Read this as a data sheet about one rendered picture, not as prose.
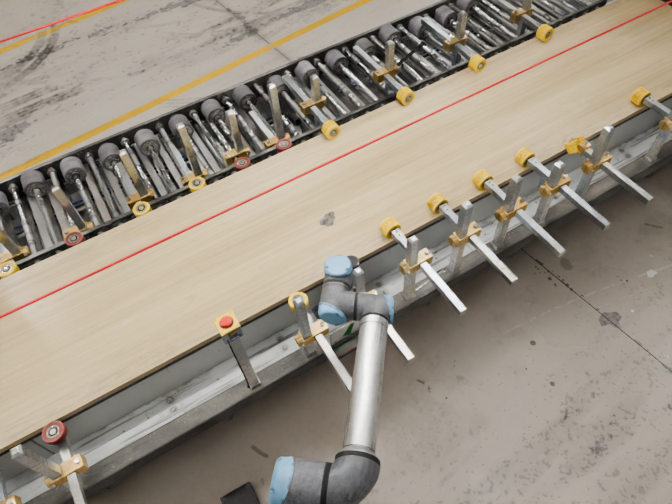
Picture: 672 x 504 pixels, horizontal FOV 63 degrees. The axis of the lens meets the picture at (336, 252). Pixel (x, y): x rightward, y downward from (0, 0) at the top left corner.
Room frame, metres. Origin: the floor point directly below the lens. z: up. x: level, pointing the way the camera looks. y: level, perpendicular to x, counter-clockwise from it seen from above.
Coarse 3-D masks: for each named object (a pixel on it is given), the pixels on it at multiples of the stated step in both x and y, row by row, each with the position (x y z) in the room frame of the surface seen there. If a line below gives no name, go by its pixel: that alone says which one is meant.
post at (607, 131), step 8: (608, 128) 1.67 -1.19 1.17; (600, 136) 1.68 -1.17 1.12; (608, 136) 1.66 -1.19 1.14; (600, 144) 1.67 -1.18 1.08; (592, 152) 1.68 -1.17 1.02; (600, 152) 1.65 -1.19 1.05; (592, 160) 1.67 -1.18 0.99; (600, 160) 1.67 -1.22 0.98; (584, 176) 1.67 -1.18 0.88; (592, 176) 1.66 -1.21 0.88; (584, 184) 1.66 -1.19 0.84; (576, 192) 1.67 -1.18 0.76; (584, 192) 1.66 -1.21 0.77
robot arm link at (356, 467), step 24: (360, 312) 0.83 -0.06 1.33; (384, 312) 0.81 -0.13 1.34; (360, 336) 0.74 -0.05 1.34; (384, 336) 0.73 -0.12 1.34; (360, 360) 0.65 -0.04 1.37; (384, 360) 0.66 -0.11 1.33; (360, 384) 0.57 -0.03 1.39; (360, 408) 0.50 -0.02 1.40; (360, 432) 0.44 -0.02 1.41; (336, 456) 0.39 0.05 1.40; (360, 456) 0.37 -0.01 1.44; (336, 480) 0.32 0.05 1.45; (360, 480) 0.32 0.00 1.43
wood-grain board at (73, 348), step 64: (512, 64) 2.51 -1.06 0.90; (576, 64) 2.45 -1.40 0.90; (640, 64) 2.40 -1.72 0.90; (384, 128) 2.10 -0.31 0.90; (448, 128) 2.05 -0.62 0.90; (512, 128) 2.01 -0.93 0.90; (576, 128) 1.96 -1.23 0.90; (256, 192) 1.75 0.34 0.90; (320, 192) 1.71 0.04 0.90; (384, 192) 1.68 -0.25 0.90; (448, 192) 1.64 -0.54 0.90; (64, 256) 1.49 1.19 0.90; (192, 256) 1.42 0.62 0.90; (256, 256) 1.39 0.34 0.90; (320, 256) 1.35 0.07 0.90; (0, 320) 1.19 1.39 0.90; (64, 320) 1.16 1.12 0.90; (128, 320) 1.13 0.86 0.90; (192, 320) 1.10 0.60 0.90; (0, 384) 0.91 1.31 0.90; (64, 384) 0.88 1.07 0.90; (128, 384) 0.87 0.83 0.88; (0, 448) 0.66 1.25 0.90
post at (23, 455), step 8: (16, 448) 0.58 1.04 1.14; (24, 448) 0.58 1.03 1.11; (16, 456) 0.56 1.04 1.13; (24, 456) 0.56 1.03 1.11; (32, 456) 0.57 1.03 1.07; (40, 456) 0.59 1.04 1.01; (24, 464) 0.55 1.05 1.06; (32, 464) 0.56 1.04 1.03; (40, 464) 0.56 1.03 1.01; (48, 464) 0.57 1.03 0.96; (56, 464) 0.59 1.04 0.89; (40, 472) 0.55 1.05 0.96; (48, 472) 0.56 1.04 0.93; (56, 472) 0.56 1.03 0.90
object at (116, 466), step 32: (640, 160) 1.89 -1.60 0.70; (608, 192) 1.72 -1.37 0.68; (544, 224) 1.55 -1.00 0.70; (480, 256) 1.40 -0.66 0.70; (352, 320) 1.14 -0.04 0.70; (320, 352) 1.00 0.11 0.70; (192, 416) 0.79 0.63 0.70; (224, 416) 0.79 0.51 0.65; (128, 448) 0.68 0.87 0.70; (160, 448) 0.67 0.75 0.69; (96, 480) 0.58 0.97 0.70
